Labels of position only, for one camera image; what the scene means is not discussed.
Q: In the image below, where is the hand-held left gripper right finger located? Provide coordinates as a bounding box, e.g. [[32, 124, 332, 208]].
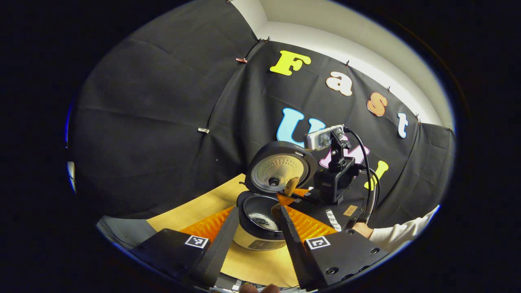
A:
[[278, 205, 390, 291]]

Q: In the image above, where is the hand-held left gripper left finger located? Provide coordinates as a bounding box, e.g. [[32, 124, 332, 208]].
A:
[[130, 206, 240, 288]]

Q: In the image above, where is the wooden spoon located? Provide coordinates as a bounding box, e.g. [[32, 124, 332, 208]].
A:
[[271, 177, 301, 222]]

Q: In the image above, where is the dark lidded rice cooker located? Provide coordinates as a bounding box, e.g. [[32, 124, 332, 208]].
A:
[[236, 141, 318, 251]]

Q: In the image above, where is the black backdrop cloth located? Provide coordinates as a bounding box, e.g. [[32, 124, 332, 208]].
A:
[[67, 0, 456, 228]]

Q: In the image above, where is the black camera cable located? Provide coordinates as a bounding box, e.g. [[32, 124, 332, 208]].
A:
[[344, 127, 381, 223]]

